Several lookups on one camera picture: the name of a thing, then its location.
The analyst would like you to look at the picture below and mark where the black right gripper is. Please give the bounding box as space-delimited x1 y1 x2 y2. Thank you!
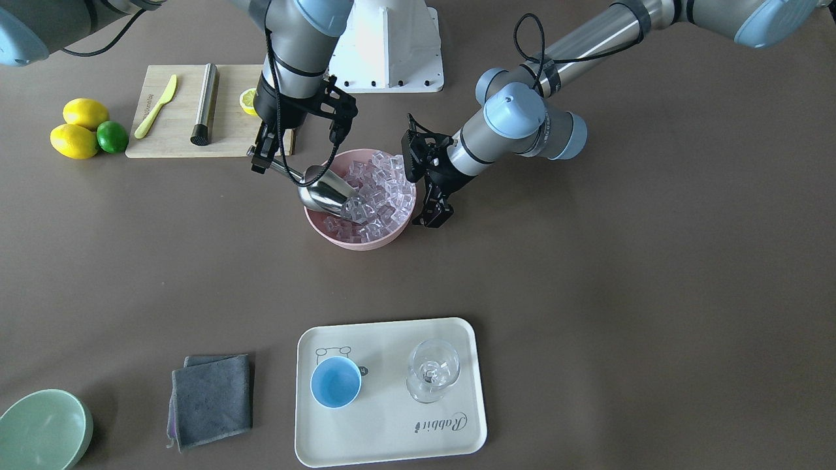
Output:
251 73 327 174

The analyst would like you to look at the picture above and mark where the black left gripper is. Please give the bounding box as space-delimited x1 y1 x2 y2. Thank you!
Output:
413 157 475 228

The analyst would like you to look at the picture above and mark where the stainless steel ice scoop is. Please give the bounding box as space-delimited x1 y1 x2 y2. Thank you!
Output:
270 158 359 222

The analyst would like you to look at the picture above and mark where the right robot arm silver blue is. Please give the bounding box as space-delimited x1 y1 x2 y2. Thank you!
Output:
1 1 357 173

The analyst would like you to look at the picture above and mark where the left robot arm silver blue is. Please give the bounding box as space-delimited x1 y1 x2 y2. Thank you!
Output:
401 1 834 227

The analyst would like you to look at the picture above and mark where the pile of clear ice cubes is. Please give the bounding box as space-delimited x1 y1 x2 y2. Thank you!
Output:
321 151 416 243

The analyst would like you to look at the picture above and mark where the light blue cup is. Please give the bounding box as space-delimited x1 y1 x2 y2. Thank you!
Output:
310 356 363 409

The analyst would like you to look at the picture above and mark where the bamboo cutting board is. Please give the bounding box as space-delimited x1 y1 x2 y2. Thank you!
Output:
126 65 262 158

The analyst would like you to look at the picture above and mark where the half cut lemon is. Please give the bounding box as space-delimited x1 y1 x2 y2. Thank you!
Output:
238 88 259 116

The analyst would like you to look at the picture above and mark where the pink bowl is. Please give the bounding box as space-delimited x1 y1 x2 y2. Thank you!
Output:
304 149 417 251

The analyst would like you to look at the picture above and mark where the steel muddler black tip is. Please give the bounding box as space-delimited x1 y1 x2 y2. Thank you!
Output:
190 63 219 146

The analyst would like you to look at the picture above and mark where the yellow plastic knife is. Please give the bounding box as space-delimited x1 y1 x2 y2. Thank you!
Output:
134 74 178 139

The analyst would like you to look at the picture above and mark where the clear wine glass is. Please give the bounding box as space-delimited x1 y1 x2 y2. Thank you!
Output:
406 338 462 404

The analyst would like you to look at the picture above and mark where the green lime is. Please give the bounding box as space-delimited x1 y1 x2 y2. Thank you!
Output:
95 120 129 154

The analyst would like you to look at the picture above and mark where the whole yellow lemon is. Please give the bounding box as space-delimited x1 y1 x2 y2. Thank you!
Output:
62 98 110 131
50 124 99 159

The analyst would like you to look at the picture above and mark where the cream rabbit serving tray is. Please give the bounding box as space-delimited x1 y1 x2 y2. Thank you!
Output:
295 317 489 468

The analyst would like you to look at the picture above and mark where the folded grey cloth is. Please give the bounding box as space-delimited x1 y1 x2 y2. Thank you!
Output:
167 354 253 452

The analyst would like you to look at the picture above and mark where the mint green bowl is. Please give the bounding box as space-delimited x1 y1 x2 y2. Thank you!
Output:
1 389 95 469

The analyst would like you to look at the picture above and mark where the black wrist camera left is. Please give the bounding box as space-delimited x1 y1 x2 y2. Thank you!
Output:
401 114 453 183

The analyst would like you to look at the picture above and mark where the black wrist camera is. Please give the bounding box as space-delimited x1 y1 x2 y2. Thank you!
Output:
310 75 359 147
401 114 453 183

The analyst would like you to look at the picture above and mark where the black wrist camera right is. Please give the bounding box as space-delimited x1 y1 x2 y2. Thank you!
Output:
310 75 359 147

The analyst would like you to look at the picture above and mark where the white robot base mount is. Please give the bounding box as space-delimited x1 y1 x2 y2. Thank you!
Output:
329 1 445 93

